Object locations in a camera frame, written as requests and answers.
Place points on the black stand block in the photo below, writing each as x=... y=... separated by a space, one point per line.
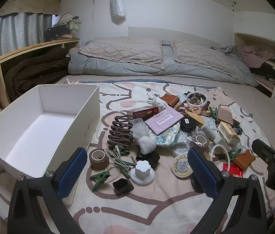
x=152 y=158

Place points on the white suction knob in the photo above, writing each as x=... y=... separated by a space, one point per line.
x=142 y=174

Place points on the orange leather card holder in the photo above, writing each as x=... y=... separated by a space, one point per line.
x=243 y=160

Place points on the patterned pink white blanket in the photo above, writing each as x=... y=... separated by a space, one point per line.
x=167 y=205

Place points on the pink clothes pile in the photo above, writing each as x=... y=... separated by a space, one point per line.
x=255 y=57

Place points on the left beige quilted pillow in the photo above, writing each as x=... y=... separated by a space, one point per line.
x=125 y=49

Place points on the white cap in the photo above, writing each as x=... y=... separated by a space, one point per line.
x=67 y=18

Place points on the beige quilted pillow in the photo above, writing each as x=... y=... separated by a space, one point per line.
x=223 y=64
x=125 y=49

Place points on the white cardboard shoe box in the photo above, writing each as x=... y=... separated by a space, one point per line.
x=43 y=127

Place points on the small black square cup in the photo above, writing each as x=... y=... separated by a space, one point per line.
x=123 y=185

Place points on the brown coiled hair clip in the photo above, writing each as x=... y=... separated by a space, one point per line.
x=121 y=134

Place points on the bagged brown tape roll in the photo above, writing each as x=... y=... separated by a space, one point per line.
x=199 y=141

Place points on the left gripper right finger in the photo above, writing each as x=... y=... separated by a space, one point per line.
x=249 y=214

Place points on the grey duvet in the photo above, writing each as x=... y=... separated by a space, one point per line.
x=81 y=65

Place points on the brown soap box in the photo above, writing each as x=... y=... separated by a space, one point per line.
x=224 y=115

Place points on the right beige quilted pillow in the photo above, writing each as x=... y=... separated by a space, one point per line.
x=223 y=64

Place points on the purple notebook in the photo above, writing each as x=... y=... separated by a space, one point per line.
x=162 y=121

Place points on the grey curtain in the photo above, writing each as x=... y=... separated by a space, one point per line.
x=21 y=30

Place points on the dark brown folded blanket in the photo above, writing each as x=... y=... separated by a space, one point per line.
x=45 y=69

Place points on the floral fabric pouch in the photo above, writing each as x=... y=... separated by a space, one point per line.
x=169 y=137

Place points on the green clothespin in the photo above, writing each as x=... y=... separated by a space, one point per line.
x=99 y=178

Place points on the pink scissors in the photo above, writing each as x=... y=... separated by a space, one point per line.
x=188 y=108

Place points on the white bowl of clips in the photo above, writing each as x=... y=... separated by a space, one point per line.
x=197 y=98

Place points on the dark red box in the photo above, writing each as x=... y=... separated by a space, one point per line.
x=143 y=112

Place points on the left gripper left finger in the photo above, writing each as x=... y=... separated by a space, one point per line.
x=25 y=214

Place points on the black round jar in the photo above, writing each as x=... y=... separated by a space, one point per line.
x=188 y=124

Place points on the round yellow tape measure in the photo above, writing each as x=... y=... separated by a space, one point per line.
x=181 y=167

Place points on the white hanging bag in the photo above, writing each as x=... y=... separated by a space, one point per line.
x=117 y=9

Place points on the wooden shelf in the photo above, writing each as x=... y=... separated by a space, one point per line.
x=11 y=59

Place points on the red disposable gloves packet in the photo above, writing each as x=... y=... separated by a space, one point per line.
x=234 y=170

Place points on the brown leather pouch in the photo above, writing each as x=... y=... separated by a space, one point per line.
x=171 y=100

